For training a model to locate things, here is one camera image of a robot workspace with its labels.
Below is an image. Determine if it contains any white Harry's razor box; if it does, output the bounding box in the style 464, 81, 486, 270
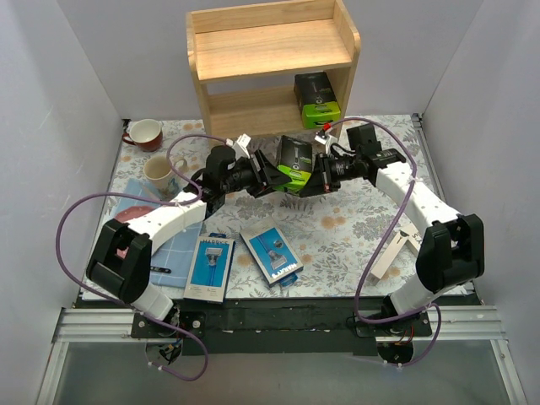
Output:
406, 231, 423, 256

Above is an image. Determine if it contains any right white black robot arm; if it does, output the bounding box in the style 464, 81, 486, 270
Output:
299, 117, 485, 336

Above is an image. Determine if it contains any cream ceramic mug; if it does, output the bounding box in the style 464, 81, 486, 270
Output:
143, 155, 185, 201

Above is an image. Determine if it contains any floral patterned tablecloth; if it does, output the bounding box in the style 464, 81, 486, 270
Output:
110, 115, 434, 299

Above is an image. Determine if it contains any blue Harry's razor pack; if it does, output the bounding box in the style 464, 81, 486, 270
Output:
240, 217, 304, 287
183, 236, 235, 304

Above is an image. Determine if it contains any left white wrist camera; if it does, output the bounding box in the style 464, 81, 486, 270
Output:
225, 133, 251, 159

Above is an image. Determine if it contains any aluminium rail frame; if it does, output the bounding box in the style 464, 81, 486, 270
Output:
38, 306, 527, 404

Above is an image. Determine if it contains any knife with wooden handle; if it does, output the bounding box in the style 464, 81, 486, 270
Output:
150, 266, 171, 274

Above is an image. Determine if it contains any wooden two-tier shelf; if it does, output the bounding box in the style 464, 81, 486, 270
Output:
186, 1, 361, 138

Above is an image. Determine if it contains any blue checked cloth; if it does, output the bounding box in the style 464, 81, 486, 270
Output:
111, 197, 203, 288

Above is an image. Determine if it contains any long white Harry's box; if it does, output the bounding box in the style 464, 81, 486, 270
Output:
367, 224, 418, 285

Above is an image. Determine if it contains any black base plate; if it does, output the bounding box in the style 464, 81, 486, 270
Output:
130, 301, 434, 358

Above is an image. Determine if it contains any red ceramic mug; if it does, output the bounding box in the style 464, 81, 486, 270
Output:
121, 119, 164, 152

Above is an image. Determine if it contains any pink dotted plate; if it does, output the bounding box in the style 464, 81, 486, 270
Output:
114, 205, 154, 223

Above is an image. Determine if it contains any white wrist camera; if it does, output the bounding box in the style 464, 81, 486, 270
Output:
225, 133, 251, 159
315, 122, 338, 149

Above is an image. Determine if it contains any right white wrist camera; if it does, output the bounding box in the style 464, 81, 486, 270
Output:
315, 122, 338, 149

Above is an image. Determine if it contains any green black Gillette razor box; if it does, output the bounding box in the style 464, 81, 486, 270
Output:
276, 135, 313, 194
294, 72, 341, 129

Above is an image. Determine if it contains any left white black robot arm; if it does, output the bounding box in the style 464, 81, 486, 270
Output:
86, 145, 290, 338

